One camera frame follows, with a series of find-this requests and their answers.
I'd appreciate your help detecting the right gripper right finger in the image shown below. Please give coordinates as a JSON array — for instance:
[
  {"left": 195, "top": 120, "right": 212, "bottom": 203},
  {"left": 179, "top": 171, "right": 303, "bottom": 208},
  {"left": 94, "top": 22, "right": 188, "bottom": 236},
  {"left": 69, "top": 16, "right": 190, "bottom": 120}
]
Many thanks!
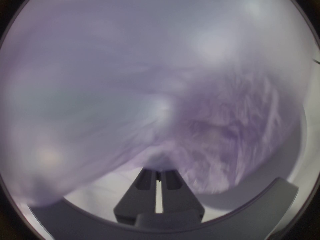
[{"left": 160, "top": 169, "right": 205, "bottom": 223}]

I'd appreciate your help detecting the purple plastic bag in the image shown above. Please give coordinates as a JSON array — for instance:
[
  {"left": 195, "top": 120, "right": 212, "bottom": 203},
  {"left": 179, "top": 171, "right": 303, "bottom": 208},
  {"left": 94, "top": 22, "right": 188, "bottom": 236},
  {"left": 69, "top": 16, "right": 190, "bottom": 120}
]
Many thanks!
[{"left": 0, "top": 0, "right": 313, "bottom": 207}]

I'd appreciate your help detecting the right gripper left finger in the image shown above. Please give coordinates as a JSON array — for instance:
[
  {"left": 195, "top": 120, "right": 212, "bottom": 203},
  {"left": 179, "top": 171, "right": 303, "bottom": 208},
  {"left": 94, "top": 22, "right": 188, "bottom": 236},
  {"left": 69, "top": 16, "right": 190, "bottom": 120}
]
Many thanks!
[{"left": 114, "top": 168, "right": 157, "bottom": 226}]

